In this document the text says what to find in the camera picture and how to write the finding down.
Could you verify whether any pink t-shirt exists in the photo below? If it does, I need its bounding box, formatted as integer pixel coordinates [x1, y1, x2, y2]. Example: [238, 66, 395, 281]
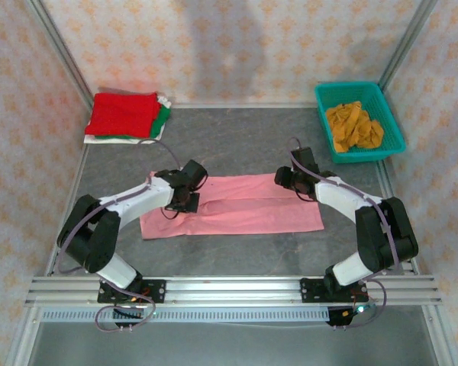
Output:
[139, 171, 325, 240]

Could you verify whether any stack of folded cloths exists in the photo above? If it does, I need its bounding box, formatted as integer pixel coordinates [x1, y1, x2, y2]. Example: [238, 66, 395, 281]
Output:
[82, 95, 173, 146]

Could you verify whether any folded green t-shirt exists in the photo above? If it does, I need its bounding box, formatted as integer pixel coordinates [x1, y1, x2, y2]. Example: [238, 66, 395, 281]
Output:
[95, 104, 172, 140]

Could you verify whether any crumpled mustard t-shirt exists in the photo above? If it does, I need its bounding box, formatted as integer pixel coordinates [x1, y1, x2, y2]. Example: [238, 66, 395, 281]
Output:
[325, 101, 385, 153]

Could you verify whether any folded red t-shirt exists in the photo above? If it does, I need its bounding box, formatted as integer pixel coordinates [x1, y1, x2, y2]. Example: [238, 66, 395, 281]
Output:
[84, 91, 162, 139]

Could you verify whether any teal plastic basket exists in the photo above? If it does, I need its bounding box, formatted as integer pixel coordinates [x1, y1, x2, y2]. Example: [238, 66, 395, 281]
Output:
[314, 81, 408, 165]

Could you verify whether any short aluminium table rail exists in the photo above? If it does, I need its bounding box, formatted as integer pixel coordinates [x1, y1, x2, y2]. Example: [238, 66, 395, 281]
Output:
[170, 101, 318, 111]

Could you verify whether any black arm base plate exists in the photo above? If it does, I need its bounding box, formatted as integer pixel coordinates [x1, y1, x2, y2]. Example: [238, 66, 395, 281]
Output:
[97, 279, 167, 305]
[299, 278, 369, 305]

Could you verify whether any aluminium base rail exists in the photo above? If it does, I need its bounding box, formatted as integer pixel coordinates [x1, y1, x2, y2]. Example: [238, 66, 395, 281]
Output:
[24, 276, 443, 308]

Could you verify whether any slotted grey cable duct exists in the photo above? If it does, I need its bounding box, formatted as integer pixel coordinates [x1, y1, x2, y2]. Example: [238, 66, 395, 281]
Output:
[40, 307, 331, 324]

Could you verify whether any black duct bracket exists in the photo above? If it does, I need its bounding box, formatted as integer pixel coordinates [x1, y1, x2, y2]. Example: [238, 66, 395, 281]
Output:
[112, 307, 146, 329]
[325, 307, 354, 329]

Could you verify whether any aluminium frame post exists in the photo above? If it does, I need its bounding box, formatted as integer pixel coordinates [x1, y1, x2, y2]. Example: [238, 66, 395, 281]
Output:
[24, 0, 96, 111]
[377, 0, 440, 91]

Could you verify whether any aluminium frame leg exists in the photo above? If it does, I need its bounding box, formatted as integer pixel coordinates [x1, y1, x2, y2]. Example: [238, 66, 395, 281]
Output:
[421, 304, 457, 366]
[3, 307, 43, 366]

